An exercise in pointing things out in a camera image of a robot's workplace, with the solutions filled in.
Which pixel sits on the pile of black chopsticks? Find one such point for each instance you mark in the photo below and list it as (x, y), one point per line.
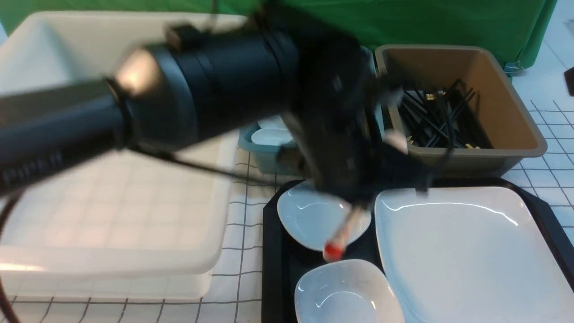
(441, 118)

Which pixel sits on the teal plastic bin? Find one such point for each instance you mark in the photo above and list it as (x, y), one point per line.
(265, 157)

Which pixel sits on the small white bowl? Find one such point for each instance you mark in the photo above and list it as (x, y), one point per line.
(347, 291)
(311, 217)

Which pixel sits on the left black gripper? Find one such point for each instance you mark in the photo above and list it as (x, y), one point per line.
(341, 145)

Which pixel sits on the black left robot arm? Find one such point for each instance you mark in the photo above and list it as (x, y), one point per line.
(197, 85)

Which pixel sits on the large white square plate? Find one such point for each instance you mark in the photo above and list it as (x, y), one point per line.
(469, 255)

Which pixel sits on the green cloth backdrop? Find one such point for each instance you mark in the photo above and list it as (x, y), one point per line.
(512, 30)

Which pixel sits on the large white plastic tub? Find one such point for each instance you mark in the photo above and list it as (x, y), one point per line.
(123, 225)

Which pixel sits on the pile of white spoons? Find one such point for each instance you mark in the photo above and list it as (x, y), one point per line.
(272, 131)

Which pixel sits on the white checkered tablecloth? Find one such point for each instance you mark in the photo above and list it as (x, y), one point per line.
(234, 293)

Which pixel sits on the metal binder clip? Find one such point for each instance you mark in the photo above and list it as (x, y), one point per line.
(512, 69)

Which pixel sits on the brown plastic bin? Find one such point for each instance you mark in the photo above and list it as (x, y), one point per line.
(501, 112)

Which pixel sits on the white spoon with red mark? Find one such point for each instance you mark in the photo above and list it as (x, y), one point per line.
(336, 245)

